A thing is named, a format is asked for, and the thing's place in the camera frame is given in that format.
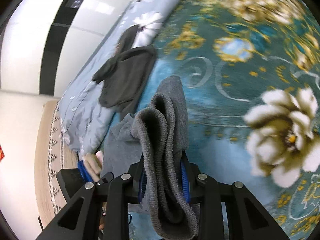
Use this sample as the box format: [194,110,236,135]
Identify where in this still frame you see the grey sweatshirt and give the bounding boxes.
[101,75,197,239]

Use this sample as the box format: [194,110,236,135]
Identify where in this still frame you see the white black-striped wardrobe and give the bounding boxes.
[1,0,130,98]

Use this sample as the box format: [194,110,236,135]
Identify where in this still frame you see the teal floral plush blanket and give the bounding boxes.
[117,0,320,240]

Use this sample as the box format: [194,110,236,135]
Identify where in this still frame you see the beige plush toy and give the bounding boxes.
[82,151,103,182]

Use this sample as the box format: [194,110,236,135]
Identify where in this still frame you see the light blue floral quilt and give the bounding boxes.
[59,0,180,157]

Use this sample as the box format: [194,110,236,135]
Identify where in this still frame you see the beige patterned headboard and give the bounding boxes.
[34,100,78,227]

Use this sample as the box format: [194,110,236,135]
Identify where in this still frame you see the dark green-black garment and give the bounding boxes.
[92,25,157,119]

